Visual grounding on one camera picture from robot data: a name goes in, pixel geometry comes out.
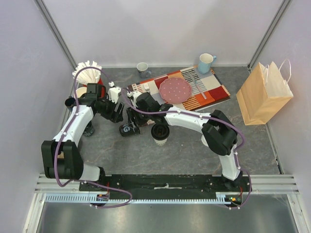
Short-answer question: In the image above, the black lid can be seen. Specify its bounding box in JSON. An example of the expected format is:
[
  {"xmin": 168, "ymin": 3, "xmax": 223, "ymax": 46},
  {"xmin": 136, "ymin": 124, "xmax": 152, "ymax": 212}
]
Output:
[{"xmin": 151, "ymin": 124, "xmax": 170, "ymax": 141}]

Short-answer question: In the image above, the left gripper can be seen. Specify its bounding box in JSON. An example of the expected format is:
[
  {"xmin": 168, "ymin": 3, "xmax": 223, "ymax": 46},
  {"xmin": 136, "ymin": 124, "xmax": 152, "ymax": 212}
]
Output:
[{"xmin": 97, "ymin": 94, "xmax": 125, "ymax": 123}]

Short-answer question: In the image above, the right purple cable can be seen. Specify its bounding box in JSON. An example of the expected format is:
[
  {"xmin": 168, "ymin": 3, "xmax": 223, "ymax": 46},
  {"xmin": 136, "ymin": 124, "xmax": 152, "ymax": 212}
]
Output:
[{"xmin": 121, "ymin": 87, "xmax": 253, "ymax": 211}]

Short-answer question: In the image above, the light blue mug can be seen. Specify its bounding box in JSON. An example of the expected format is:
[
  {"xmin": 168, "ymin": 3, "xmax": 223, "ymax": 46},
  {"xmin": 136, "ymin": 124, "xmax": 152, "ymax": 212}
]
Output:
[{"xmin": 198, "ymin": 53, "xmax": 217, "ymax": 74}]

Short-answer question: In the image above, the brown paper bag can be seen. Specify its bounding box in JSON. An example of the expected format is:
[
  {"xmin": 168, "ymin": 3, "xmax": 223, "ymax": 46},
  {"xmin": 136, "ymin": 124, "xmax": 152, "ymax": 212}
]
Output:
[{"xmin": 236, "ymin": 62, "xmax": 294, "ymax": 125}]

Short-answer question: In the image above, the cable duct rail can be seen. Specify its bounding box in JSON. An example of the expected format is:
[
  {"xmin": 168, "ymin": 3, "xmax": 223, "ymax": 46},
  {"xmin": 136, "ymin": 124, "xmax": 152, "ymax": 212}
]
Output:
[{"xmin": 45, "ymin": 193, "xmax": 243, "ymax": 204}]

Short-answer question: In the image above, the white paper cup stack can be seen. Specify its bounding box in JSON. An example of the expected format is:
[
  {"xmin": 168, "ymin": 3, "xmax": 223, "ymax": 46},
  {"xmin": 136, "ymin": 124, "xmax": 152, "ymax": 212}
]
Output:
[{"xmin": 76, "ymin": 86, "xmax": 87, "ymax": 98}]

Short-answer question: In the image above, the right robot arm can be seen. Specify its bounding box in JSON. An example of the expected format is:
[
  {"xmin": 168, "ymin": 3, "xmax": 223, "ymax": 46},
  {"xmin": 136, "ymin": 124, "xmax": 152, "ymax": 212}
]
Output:
[{"xmin": 121, "ymin": 88, "xmax": 243, "ymax": 191}]

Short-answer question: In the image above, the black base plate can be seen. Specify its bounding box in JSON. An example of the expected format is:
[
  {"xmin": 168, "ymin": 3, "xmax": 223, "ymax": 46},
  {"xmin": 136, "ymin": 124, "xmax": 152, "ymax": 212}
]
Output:
[{"xmin": 79, "ymin": 173, "xmax": 253, "ymax": 200}]

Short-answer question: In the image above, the pink dotted plate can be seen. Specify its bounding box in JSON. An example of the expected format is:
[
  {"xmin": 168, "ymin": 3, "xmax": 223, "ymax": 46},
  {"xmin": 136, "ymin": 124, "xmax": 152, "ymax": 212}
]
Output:
[{"xmin": 159, "ymin": 77, "xmax": 192, "ymax": 104}]

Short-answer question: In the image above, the white wrapped straws bundle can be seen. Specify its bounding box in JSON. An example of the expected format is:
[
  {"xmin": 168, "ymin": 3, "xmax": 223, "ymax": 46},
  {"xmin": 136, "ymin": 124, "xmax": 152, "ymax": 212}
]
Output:
[{"xmin": 72, "ymin": 61, "xmax": 102, "ymax": 85}]

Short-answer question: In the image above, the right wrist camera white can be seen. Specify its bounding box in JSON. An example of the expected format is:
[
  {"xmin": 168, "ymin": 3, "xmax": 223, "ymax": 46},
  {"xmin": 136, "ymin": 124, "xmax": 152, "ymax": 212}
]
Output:
[{"xmin": 127, "ymin": 91, "xmax": 142, "ymax": 104}]

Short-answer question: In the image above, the patchwork placemat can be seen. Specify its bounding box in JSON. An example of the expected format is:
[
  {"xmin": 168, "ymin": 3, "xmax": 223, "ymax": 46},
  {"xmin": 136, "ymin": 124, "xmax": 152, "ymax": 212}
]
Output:
[{"xmin": 128, "ymin": 66, "xmax": 230, "ymax": 112}]

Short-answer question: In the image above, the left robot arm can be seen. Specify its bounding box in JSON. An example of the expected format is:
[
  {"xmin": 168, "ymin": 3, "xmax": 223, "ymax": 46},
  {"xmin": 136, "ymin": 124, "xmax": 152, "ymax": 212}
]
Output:
[{"xmin": 41, "ymin": 83, "xmax": 124, "ymax": 191}]

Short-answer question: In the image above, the small grey patterned mug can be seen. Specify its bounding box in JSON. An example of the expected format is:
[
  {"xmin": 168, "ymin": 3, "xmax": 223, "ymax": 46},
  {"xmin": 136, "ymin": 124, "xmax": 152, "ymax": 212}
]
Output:
[{"xmin": 137, "ymin": 62, "xmax": 152, "ymax": 79}]

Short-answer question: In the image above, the dark blue mug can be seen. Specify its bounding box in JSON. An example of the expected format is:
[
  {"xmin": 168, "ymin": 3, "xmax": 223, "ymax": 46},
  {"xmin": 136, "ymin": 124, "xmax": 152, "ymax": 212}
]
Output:
[{"xmin": 64, "ymin": 97, "xmax": 75, "ymax": 112}]

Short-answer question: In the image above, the cardboard cup carrier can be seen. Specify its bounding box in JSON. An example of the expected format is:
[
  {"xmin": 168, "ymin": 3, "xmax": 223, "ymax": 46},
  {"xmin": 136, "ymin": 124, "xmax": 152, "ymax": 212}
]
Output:
[{"xmin": 57, "ymin": 151, "xmax": 64, "ymax": 159}]

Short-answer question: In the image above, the red straw holder cup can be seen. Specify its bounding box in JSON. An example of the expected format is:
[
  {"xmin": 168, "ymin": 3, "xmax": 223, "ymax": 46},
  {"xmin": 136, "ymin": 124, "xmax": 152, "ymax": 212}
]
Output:
[{"xmin": 83, "ymin": 78, "xmax": 105, "ymax": 97}]

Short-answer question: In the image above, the fork pink handle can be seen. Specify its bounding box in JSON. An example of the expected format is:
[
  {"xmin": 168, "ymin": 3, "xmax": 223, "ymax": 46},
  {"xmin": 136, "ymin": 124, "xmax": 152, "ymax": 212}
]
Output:
[{"xmin": 144, "ymin": 83, "xmax": 150, "ymax": 92}]

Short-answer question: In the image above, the black plastic cup stack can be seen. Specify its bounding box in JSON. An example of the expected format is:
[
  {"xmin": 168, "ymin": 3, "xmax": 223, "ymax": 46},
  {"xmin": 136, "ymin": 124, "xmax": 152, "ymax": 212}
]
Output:
[{"xmin": 83, "ymin": 121, "xmax": 95, "ymax": 137}]

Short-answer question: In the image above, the white lid stack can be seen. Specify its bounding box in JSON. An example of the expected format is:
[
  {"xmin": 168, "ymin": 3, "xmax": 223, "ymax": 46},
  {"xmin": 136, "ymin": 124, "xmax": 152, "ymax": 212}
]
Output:
[{"xmin": 201, "ymin": 135, "xmax": 209, "ymax": 147}]

